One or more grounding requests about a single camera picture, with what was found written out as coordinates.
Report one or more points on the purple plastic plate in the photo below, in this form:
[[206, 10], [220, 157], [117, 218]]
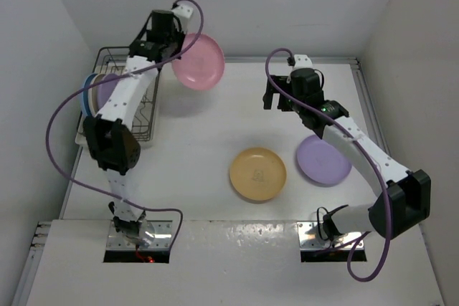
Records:
[[105, 90], [321, 162]]

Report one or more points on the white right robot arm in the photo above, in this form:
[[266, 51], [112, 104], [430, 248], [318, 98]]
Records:
[[403, 196]]

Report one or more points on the grey wire dish rack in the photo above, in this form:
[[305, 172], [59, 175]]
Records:
[[113, 60]]

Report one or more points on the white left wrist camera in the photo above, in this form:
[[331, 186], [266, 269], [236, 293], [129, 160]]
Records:
[[184, 13]]

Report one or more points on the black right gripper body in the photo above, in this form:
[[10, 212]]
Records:
[[284, 103]]

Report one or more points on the blue plastic plate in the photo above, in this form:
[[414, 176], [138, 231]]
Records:
[[84, 100]]

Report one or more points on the pink plastic plate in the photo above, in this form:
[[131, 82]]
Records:
[[201, 67]]

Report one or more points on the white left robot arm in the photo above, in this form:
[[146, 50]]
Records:
[[108, 134]]

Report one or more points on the metal base plate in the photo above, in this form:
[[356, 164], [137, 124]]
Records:
[[157, 230], [310, 241]]

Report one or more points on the aluminium frame rail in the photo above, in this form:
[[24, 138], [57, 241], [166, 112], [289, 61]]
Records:
[[362, 110]]

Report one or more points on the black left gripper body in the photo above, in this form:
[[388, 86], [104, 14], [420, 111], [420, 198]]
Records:
[[173, 41]]

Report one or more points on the yellow plastic plate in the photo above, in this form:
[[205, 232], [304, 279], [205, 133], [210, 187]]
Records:
[[258, 174]]

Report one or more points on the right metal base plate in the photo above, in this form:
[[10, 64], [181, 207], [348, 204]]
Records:
[[310, 241]]

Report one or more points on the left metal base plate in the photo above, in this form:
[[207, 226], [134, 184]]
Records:
[[157, 230]]

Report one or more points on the cream plastic plate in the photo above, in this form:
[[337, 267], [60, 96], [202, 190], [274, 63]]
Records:
[[93, 95]]

